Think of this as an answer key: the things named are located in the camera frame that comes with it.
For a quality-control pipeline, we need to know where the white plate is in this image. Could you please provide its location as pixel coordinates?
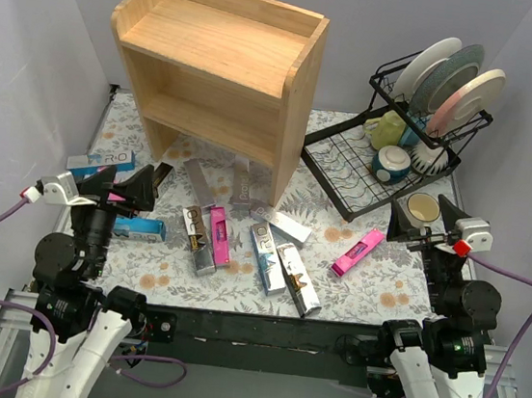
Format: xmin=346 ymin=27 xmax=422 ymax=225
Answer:
xmin=390 ymin=38 xmax=463 ymax=102

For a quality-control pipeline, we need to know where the green mug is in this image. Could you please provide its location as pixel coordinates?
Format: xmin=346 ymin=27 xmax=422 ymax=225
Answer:
xmin=361 ymin=111 xmax=406 ymax=150

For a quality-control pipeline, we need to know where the silver Protect toothpaste box upright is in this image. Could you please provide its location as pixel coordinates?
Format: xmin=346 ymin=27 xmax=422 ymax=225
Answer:
xmin=229 ymin=156 xmax=251 ymax=210

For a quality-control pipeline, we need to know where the silver black gold toothpaste box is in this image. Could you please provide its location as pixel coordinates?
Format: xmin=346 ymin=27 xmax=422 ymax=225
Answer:
xmin=182 ymin=205 xmax=216 ymax=277

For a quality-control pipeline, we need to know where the wooden two-tier shelf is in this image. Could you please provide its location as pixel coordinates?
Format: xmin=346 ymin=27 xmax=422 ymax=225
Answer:
xmin=110 ymin=0 xmax=330 ymax=205

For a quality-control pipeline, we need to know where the black striped white bowl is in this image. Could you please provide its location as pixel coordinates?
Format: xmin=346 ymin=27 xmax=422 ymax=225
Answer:
xmin=410 ymin=142 xmax=449 ymax=176

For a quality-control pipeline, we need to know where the pink toothpaste box centre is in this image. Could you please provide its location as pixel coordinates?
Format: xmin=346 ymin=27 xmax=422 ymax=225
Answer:
xmin=210 ymin=206 xmax=230 ymax=268

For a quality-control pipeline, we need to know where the grey speckled plate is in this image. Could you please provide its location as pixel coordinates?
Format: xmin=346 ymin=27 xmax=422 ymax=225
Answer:
xmin=408 ymin=44 xmax=485 ymax=116

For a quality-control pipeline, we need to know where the blue mug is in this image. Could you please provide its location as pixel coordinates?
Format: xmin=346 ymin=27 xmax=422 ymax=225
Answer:
xmin=398 ymin=113 xmax=429 ymax=147

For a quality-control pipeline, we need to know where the pink toothpaste box right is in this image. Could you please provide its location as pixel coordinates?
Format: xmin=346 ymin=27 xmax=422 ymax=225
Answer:
xmin=332 ymin=228 xmax=385 ymax=277

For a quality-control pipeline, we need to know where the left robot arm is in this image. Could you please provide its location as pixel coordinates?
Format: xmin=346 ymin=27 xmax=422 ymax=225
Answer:
xmin=15 ymin=165 xmax=157 ymax=398

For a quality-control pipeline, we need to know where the floral table mat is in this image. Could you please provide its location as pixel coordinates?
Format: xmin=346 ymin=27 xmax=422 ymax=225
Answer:
xmin=44 ymin=78 xmax=491 ymax=343

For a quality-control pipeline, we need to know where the pink toothpaste box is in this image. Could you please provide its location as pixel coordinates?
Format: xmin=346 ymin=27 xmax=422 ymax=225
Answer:
xmin=210 ymin=206 xmax=230 ymax=268
xmin=107 ymin=193 xmax=125 ymax=202
xmin=332 ymin=228 xmax=385 ymax=277

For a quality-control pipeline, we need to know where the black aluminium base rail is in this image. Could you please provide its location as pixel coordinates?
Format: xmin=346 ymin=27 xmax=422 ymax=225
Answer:
xmin=114 ymin=305 xmax=401 ymax=398

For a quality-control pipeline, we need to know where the black wire dish rack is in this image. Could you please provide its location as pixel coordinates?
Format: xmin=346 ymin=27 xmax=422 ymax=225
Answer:
xmin=301 ymin=53 xmax=492 ymax=222

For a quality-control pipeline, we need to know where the pink toothpaste box left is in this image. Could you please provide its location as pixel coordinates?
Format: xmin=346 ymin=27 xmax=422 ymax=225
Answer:
xmin=107 ymin=193 xmax=125 ymax=202

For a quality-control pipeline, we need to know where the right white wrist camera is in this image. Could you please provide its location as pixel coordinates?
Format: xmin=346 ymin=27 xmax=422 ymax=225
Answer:
xmin=452 ymin=217 xmax=493 ymax=257

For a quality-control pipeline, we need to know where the teal spotted bowl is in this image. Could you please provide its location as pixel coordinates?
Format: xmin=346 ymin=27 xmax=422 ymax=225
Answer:
xmin=371 ymin=146 xmax=412 ymax=185

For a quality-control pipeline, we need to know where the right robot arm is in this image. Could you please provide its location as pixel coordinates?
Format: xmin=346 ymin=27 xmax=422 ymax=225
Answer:
xmin=376 ymin=196 xmax=532 ymax=398

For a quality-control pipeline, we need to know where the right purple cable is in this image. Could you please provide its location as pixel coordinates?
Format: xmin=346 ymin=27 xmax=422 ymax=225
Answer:
xmin=348 ymin=240 xmax=532 ymax=398

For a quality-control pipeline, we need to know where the silver toothpaste box slanted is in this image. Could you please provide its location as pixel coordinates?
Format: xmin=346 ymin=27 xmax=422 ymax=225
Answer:
xmin=184 ymin=158 xmax=216 ymax=211

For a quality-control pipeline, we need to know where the cream enamel mug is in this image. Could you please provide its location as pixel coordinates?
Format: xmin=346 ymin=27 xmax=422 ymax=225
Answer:
xmin=404 ymin=193 xmax=440 ymax=228

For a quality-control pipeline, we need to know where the pink and cream plate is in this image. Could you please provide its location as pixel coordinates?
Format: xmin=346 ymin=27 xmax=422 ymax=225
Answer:
xmin=425 ymin=68 xmax=506 ymax=138

